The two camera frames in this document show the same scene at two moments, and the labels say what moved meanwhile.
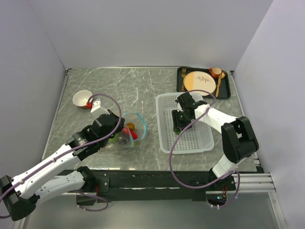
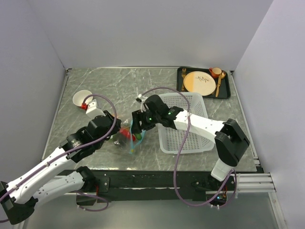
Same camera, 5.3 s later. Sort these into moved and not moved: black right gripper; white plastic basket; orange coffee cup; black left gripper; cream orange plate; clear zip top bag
Moved: clear zip top bag; black right gripper
Not moved: orange coffee cup; black left gripper; white plastic basket; cream orange plate
